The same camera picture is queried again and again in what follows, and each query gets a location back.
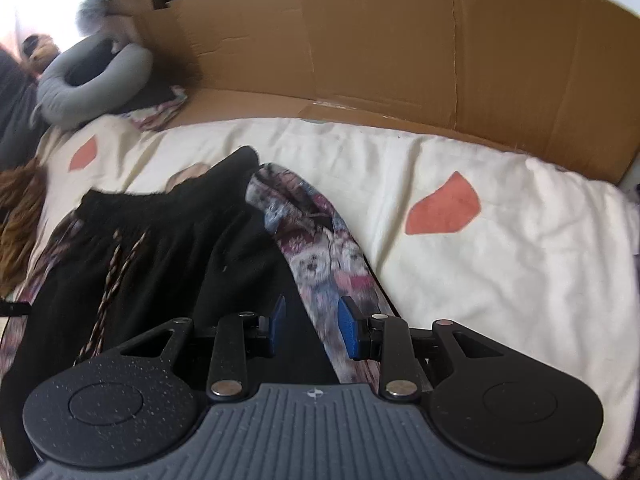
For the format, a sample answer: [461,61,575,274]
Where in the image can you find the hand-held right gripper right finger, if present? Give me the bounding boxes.
[338,296,526,401]

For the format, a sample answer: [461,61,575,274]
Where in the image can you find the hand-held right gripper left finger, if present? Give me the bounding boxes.
[120,295,287,401]

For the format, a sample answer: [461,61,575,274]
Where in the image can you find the black pants with printed lining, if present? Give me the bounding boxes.
[0,146,433,476]

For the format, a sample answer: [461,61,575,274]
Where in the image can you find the brown crumpled cloth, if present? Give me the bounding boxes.
[0,155,51,293]

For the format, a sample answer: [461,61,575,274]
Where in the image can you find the cream printed bedsheet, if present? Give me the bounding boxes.
[0,117,640,480]

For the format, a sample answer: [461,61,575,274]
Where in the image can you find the dark grey cloth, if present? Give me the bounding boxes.
[0,45,48,171]

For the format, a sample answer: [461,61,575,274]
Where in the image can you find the grey neck pillow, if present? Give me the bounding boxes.
[36,37,153,128]

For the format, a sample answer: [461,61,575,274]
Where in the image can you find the floral patterned cloth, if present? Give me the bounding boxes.
[122,85,187,132]

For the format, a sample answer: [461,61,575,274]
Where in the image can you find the brown toy with sunglasses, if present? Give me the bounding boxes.
[22,34,62,73]

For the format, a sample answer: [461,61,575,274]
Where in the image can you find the large brown cardboard sheet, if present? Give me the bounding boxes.
[135,0,640,186]

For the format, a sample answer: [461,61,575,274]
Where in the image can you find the grey fluffy plush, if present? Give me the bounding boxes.
[75,0,118,36]

